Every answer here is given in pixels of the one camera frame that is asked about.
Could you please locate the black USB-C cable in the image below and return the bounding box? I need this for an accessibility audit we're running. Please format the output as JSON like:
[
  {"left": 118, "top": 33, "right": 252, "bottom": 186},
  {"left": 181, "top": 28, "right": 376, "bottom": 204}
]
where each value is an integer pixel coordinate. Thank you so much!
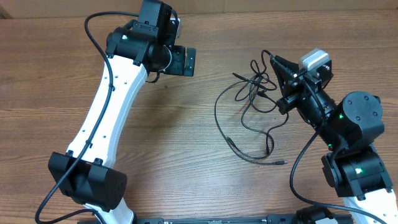
[{"left": 232, "top": 49, "right": 290, "bottom": 156}]

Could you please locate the black USB-A cable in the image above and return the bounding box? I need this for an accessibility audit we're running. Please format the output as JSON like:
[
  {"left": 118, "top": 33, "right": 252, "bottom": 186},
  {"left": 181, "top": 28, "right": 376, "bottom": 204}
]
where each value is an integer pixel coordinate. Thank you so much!
[{"left": 213, "top": 79, "right": 289, "bottom": 166}]

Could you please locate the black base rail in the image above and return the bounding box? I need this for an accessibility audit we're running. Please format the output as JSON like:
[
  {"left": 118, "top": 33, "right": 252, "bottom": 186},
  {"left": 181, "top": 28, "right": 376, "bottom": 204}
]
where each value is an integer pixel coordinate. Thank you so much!
[{"left": 77, "top": 205, "right": 354, "bottom": 224}]

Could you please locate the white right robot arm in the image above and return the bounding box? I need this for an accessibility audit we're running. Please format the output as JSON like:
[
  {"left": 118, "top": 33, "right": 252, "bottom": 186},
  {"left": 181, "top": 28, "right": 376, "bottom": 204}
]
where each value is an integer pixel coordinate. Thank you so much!
[{"left": 270, "top": 54, "right": 397, "bottom": 223}]

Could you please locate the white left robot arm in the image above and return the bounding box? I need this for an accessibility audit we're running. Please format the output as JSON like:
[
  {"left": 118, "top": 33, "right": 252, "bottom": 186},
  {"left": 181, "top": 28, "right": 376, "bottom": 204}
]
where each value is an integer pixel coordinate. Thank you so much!
[{"left": 48, "top": 1, "right": 196, "bottom": 223}]

